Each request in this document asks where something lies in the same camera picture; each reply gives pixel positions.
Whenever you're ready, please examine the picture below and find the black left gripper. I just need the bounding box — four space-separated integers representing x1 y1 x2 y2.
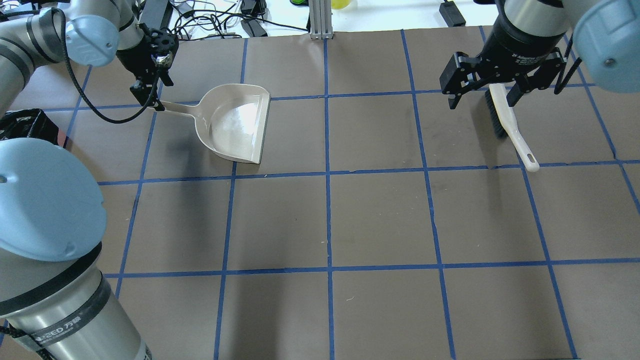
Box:
116 27 179 112

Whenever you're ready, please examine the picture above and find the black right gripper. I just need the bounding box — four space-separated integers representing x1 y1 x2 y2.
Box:
439 14 569 110

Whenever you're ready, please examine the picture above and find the beige hand brush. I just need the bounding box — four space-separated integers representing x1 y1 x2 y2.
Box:
485 83 540 173

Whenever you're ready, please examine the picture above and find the beige plastic dustpan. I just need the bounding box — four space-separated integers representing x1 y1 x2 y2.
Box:
159 83 271 164

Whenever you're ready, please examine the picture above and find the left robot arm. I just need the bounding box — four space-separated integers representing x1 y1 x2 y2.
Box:
1 0 178 360

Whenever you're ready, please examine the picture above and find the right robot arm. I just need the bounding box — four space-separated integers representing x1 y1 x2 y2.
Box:
439 0 640 109

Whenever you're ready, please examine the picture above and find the black bag lined bin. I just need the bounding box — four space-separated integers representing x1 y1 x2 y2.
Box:
0 108 67 148

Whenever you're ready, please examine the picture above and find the black power brick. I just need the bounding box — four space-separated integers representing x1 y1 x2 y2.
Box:
134 0 174 30

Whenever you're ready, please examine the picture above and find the black power adapter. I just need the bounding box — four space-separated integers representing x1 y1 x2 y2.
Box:
438 0 466 28

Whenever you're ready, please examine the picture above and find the aluminium frame post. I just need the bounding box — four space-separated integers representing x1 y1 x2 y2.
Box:
308 0 335 40

